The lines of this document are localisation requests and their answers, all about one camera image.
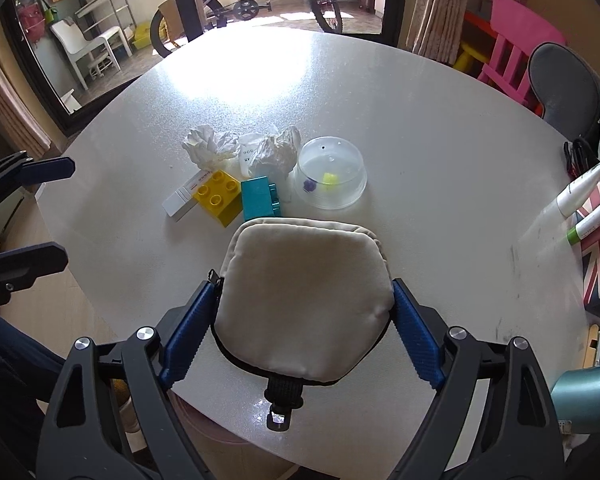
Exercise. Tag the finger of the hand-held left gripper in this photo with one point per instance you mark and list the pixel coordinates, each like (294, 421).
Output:
(30, 260)
(40, 169)

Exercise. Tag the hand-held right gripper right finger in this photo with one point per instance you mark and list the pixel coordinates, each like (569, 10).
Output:
(415, 335)

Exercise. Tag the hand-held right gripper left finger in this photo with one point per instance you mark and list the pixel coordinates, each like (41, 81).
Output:
(190, 330)

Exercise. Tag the brown plastic waste bin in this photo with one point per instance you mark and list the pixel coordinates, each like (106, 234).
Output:
(200, 422)

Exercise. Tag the beige fabric pouch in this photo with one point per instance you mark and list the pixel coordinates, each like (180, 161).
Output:
(300, 300)

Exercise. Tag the white carton with red print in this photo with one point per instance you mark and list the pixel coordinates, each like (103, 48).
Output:
(182, 200)

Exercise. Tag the yellow toy brick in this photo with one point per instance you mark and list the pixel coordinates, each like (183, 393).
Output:
(215, 197)

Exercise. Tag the teal toy brick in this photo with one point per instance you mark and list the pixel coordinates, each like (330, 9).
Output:
(257, 200)

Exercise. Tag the white tissue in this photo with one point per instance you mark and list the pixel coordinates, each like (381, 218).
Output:
(205, 145)
(275, 152)

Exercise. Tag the beige patterned curtain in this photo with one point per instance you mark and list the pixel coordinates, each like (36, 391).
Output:
(440, 5)
(10, 110)

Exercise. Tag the white floor block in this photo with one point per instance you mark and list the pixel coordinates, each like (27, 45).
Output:
(72, 100)

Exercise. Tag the person's dark trouser leg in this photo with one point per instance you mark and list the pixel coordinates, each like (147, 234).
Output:
(10, 360)

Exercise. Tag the small white footstool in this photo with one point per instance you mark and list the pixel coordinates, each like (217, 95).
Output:
(100, 67)

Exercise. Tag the white plastic chair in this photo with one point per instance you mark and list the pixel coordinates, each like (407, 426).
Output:
(80, 45)

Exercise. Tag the pink hanging bag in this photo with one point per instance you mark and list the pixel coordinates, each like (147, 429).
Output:
(30, 17)

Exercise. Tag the yellow plastic tub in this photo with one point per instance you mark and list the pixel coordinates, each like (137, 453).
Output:
(142, 37)

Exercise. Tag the metal rack cart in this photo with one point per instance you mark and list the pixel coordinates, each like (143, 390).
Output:
(115, 10)

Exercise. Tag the small yellow toy piece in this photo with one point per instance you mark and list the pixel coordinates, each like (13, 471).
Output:
(330, 179)

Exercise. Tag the teal metal bottle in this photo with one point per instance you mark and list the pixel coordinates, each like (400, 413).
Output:
(585, 400)

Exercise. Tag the small purple toy piece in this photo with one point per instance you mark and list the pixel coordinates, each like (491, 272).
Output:
(308, 185)

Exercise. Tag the clear plastic dome bowl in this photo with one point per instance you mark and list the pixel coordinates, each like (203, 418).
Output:
(332, 160)

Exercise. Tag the cardboard box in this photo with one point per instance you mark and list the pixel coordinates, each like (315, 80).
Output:
(169, 15)

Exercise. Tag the small white tube green band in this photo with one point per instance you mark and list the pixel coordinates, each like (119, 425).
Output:
(587, 224)

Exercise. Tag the large white tube green band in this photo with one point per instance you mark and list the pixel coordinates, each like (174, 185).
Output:
(580, 187)

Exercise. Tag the white bicycle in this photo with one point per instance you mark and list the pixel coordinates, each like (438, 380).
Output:
(240, 7)

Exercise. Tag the yellow plastic stool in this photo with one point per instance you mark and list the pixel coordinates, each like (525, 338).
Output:
(465, 60)

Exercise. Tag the grey padded chair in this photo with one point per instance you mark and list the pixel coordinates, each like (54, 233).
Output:
(562, 85)

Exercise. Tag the pink wooden chair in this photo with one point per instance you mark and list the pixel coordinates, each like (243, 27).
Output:
(515, 45)

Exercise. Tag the red small table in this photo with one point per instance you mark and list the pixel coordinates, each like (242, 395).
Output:
(475, 22)

